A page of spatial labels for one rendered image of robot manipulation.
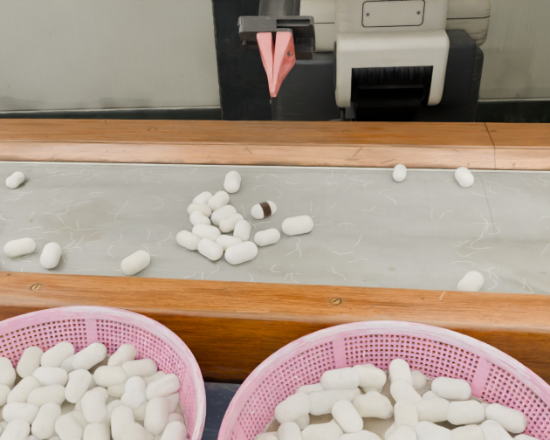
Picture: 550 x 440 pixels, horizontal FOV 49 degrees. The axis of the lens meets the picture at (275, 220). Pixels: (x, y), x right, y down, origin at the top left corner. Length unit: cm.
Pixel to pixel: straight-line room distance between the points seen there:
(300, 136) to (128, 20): 199
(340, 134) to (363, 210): 18
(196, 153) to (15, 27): 217
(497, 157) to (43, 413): 65
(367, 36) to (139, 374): 90
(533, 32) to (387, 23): 167
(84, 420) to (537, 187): 62
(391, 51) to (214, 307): 81
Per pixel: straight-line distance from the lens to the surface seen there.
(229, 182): 81
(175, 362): 56
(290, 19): 85
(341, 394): 53
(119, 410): 54
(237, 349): 60
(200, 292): 61
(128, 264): 68
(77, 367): 60
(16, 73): 309
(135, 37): 285
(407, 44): 127
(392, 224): 75
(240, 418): 50
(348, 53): 126
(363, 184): 83
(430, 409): 53
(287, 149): 89
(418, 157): 88
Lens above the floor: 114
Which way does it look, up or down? 32 degrees down
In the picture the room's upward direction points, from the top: 3 degrees counter-clockwise
